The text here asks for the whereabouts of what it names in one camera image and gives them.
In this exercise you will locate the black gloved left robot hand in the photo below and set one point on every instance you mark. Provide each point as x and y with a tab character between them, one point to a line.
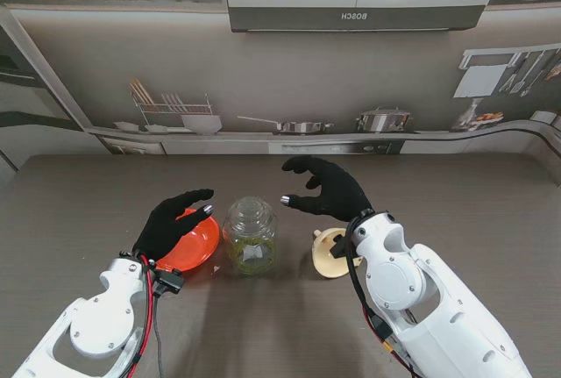
168	224

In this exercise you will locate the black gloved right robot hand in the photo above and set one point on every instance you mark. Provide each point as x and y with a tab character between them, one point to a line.
333	194

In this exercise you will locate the orange plastic bowl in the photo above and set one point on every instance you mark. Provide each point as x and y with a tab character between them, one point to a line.
193	242

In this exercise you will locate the cream plastic funnel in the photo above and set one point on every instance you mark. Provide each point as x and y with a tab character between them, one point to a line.
326	255

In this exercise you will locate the clear glass jar lid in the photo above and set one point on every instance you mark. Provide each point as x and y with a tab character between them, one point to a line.
250	213

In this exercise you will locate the green mung beans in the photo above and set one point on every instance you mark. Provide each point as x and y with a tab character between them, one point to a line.
252	257

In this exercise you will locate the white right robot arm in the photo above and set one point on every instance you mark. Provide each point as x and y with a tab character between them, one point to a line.
429	303

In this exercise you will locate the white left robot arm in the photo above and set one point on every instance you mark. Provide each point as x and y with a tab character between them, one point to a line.
94	325

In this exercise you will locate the clear glass jar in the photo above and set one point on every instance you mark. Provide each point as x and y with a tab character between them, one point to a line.
250	251

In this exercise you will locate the printed kitchen backdrop banner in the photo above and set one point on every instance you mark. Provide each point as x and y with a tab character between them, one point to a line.
307	80

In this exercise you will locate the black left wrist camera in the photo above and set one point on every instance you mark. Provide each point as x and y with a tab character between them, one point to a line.
168	282

